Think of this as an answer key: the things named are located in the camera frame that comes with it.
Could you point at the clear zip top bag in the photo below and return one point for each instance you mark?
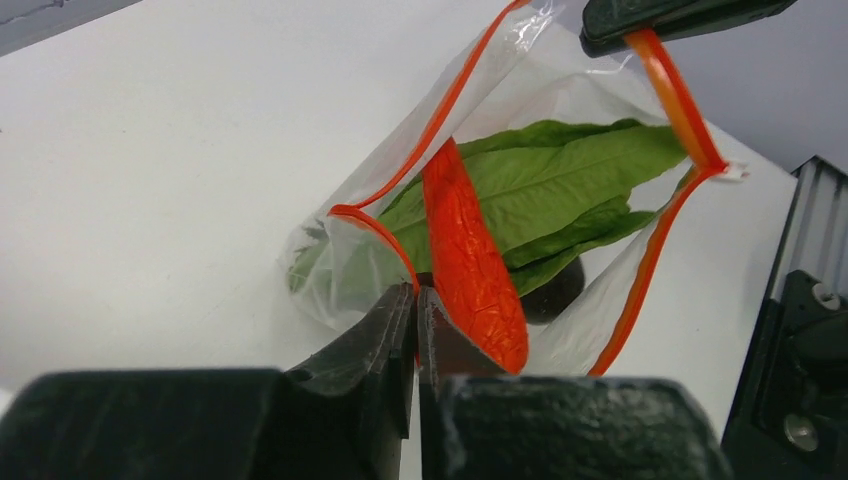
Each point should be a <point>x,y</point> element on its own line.
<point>527,65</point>

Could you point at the red toy chili pepper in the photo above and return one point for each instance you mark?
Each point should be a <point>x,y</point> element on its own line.
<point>468,270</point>

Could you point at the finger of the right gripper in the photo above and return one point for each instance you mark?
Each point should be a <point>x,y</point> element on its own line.
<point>606,23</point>

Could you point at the aluminium rail frame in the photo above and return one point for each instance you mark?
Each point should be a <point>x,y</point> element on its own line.
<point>814,240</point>

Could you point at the green toy vegetable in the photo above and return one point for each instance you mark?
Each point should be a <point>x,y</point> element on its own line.
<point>551,191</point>

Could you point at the dark mangosteen toy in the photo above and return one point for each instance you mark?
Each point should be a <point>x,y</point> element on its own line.
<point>542,305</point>

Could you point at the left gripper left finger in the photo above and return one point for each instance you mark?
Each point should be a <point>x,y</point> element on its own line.
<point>343,413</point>

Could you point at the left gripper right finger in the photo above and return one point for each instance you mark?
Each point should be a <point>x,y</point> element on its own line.
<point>479,422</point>

